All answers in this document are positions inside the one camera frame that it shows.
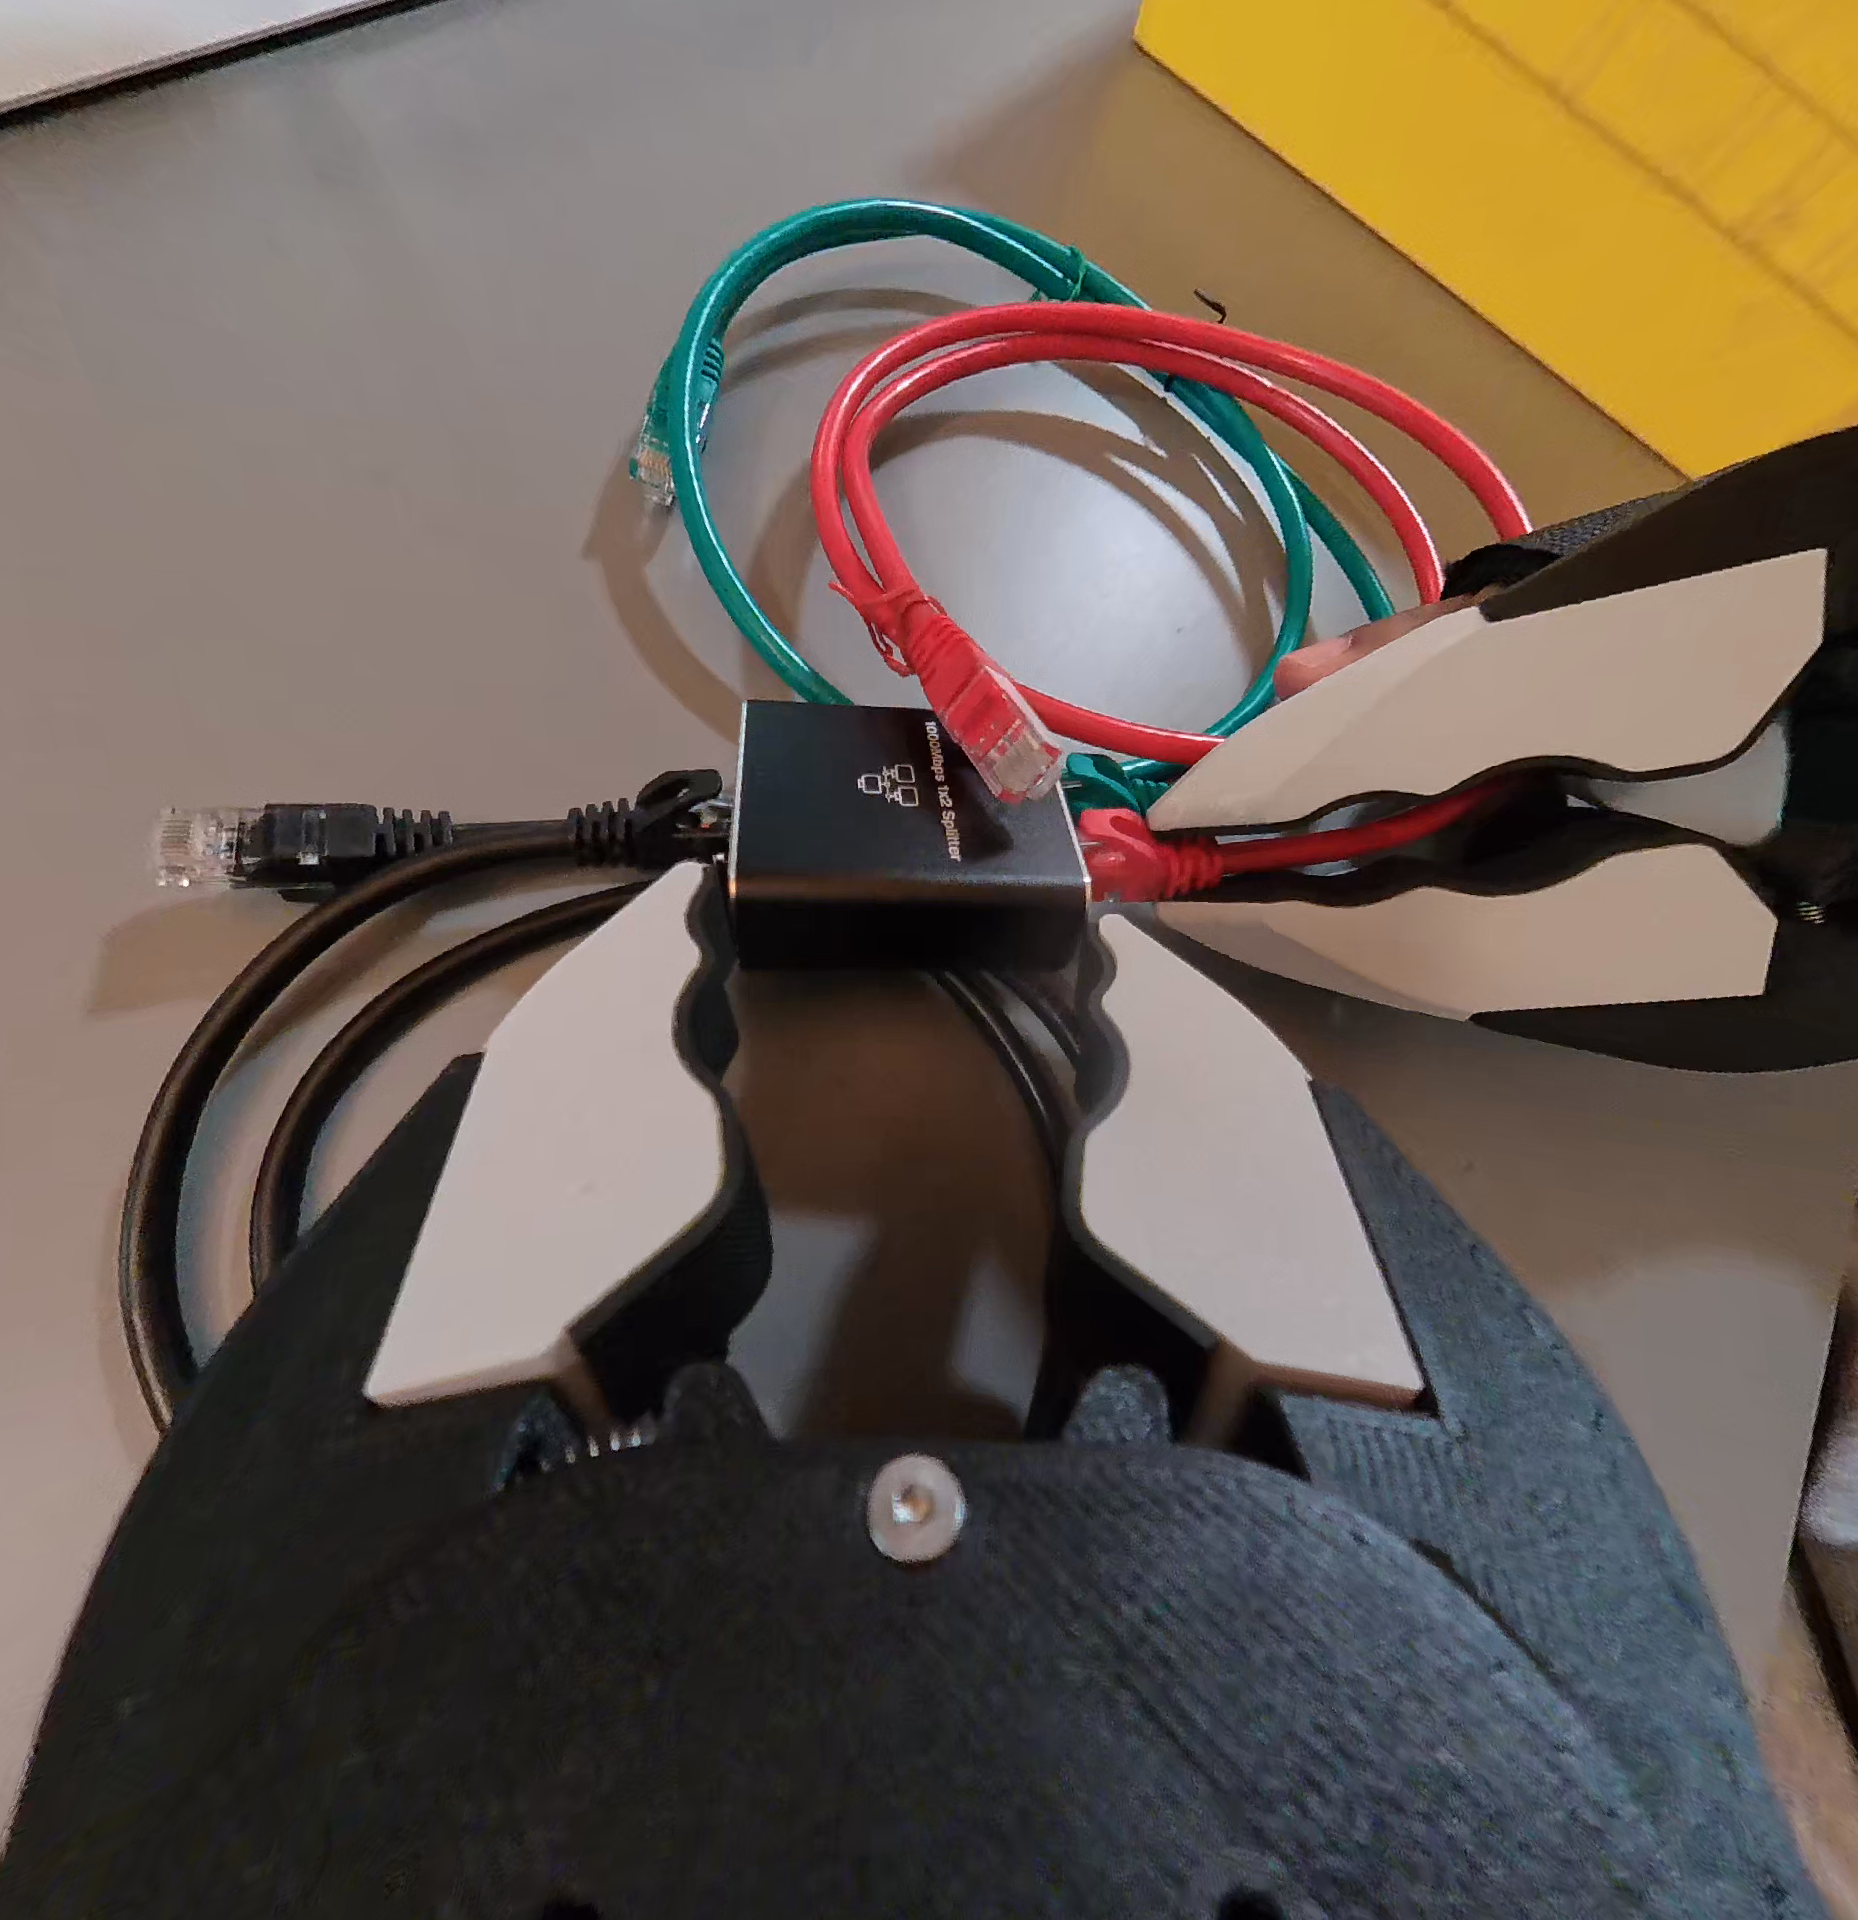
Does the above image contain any black network splitter box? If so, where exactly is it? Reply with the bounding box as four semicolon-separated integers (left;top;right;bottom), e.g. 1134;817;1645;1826
722;698;1096;970

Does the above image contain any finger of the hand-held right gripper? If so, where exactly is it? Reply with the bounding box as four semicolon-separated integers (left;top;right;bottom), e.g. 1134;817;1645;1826
1150;546;1834;845
1159;837;1781;1030

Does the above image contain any yellow plastic bin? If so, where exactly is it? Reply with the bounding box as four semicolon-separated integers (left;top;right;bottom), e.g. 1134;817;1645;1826
1136;0;1858;480

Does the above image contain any red network cable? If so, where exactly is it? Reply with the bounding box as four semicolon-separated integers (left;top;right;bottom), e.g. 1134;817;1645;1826
812;303;1537;905

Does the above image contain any green network cable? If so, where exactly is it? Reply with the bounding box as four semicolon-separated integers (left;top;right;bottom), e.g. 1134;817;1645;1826
625;200;1397;825

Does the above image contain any person's right hand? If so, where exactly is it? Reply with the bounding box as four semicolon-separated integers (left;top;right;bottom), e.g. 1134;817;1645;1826
1273;597;1482;700

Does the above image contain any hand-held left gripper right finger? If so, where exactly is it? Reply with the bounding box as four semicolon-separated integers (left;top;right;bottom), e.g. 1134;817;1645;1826
1036;912;1440;1445

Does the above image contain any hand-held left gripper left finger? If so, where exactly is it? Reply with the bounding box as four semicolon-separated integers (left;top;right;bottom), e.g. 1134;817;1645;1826
363;867;777;1434

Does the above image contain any black network cable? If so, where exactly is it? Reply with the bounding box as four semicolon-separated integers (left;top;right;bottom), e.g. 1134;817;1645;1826
118;767;1128;1427

